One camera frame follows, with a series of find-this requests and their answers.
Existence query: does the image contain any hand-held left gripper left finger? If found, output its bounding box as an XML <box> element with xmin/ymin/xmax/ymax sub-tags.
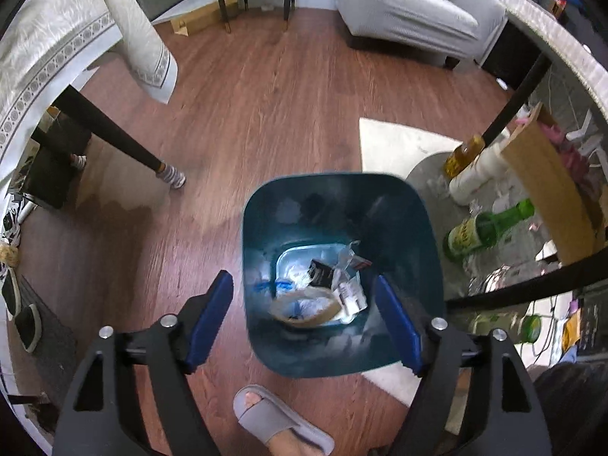
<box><xmin>52</xmin><ymin>270</ymin><xmax>234</xmax><ymax>456</ymax></box>

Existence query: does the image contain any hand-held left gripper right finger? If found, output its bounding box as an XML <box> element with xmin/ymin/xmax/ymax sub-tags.
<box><xmin>375</xmin><ymin>274</ymin><xmax>554</xmax><ymax>456</ymax></box>

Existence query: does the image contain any white red card package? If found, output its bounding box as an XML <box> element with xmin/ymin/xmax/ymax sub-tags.
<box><xmin>332</xmin><ymin>242</ymin><xmax>372</xmax><ymax>317</ymax></box>

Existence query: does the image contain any teal plastic waste bin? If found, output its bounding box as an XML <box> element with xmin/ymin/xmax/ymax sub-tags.
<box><xmin>241</xmin><ymin>173</ymin><xmax>446</xmax><ymax>380</ymax></box>

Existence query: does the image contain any trash inside bin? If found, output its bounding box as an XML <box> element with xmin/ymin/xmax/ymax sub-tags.
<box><xmin>275</xmin><ymin>243</ymin><xmax>363</xmax><ymax>326</ymax></box>

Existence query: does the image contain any cardboard box with trash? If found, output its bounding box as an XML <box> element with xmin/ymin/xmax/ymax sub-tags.
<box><xmin>502</xmin><ymin>103</ymin><xmax>595</xmax><ymax>264</ymax></box>

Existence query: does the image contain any blue white plastic bag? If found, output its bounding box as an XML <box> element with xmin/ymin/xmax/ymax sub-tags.
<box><xmin>256</xmin><ymin>275</ymin><xmax>309</xmax><ymax>298</ymax></box>

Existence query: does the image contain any small black card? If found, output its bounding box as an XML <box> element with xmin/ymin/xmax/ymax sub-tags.
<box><xmin>310</xmin><ymin>259</ymin><xmax>336</xmax><ymax>290</ymax></box>

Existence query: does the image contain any clear plastic bottle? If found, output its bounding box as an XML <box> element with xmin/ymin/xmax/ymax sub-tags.
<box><xmin>468</xmin><ymin>266</ymin><xmax>524</xmax><ymax>296</ymax></box>

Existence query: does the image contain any clear bottle with green cap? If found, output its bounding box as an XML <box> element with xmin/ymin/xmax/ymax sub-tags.
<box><xmin>468</xmin><ymin>312</ymin><xmax>543</xmax><ymax>345</ymax></box>

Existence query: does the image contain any grey slipper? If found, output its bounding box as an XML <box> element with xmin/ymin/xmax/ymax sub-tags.
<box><xmin>233</xmin><ymin>385</ymin><xmax>336</xmax><ymax>456</ymax></box>

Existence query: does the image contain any green glass bottle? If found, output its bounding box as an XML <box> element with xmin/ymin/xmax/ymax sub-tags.
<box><xmin>443</xmin><ymin>199</ymin><xmax>537</xmax><ymax>262</ymax></box>

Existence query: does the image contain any black metal bar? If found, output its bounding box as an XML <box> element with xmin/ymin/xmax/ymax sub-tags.
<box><xmin>444</xmin><ymin>255</ymin><xmax>608</xmax><ymax>310</ymax></box>

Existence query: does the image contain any person's foot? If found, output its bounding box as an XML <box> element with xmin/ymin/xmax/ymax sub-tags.
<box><xmin>243</xmin><ymin>391</ymin><xmax>329</xmax><ymax>456</ymax></box>

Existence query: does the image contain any white plastic bottle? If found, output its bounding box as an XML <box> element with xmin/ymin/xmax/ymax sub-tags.
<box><xmin>449</xmin><ymin>145</ymin><xmax>517</xmax><ymax>206</ymax></box>

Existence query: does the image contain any amber bottle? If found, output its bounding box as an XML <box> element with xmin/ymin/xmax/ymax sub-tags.
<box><xmin>444</xmin><ymin>135</ymin><xmax>485</xmax><ymax>179</ymax></box>

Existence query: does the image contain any white floor mat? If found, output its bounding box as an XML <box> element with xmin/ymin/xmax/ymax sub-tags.
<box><xmin>358</xmin><ymin>118</ymin><xmax>465</xmax><ymax>182</ymax></box>

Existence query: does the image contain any pair of dark slippers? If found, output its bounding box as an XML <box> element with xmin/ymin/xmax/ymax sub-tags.
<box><xmin>0</xmin><ymin>271</ymin><xmax>44</xmax><ymax>355</ymax></box>

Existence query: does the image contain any person's dark pants leg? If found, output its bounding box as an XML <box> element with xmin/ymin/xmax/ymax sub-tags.
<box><xmin>532</xmin><ymin>363</ymin><xmax>608</xmax><ymax>456</ymax></box>

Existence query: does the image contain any black table leg with sock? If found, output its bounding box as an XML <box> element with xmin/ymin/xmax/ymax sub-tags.
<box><xmin>53</xmin><ymin>84</ymin><xmax>187</xmax><ymax>190</ymax></box>

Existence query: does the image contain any pink cloth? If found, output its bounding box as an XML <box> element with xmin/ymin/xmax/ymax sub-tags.
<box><xmin>546</xmin><ymin>123</ymin><xmax>591</xmax><ymax>187</ymax></box>

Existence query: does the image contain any black desk leg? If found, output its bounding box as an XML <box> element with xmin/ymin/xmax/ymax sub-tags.
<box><xmin>482</xmin><ymin>52</ymin><xmax>553</xmax><ymax>149</ymax></box>

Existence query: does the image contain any black cabinet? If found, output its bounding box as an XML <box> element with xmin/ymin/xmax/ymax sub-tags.
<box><xmin>480</xmin><ymin>21</ymin><xmax>547</xmax><ymax>90</ymax></box>

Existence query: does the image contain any flat cardboard box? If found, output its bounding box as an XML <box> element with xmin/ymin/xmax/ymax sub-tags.
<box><xmin>171</xmin><ymin>0</ymin><xmax>239</xmax><ymax>37</ymax></box>

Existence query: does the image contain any grey armchair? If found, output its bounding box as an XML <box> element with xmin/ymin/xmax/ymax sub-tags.
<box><xmin>336</xmin><ymin>0</ymin><xmax>508</xmax><ymax>70</ymax></box>

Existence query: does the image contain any beige patterned tablecloth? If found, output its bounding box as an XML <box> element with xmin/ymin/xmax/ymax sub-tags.
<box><xmin>0</xmin><ymin>0</ymin><xmax>179</xmax><ymax>186</ymax></box>

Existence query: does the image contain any beige fringed desk cloth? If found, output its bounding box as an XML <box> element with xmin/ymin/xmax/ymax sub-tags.
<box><xmin>494</xmin><ymin>0</ymin><xmax>608</xmax><ymax>120</ymax></box>

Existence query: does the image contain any brown paper ring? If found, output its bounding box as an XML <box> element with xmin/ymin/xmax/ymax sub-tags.
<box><xmin>268</xmin><ymin>287</ymin><xmax>345</xmax><ymax>329</ymax></box>

